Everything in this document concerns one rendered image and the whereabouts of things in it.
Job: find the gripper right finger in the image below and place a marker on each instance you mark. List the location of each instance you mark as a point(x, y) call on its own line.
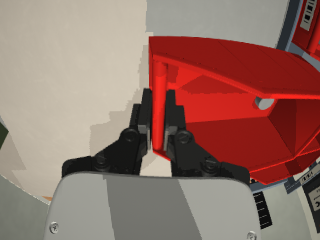
point(191, 159)

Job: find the grey metal shelf rack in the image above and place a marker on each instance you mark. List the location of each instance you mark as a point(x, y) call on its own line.
point(284, 42)

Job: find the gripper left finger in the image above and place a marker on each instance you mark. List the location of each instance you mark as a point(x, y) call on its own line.
point(121, 156)

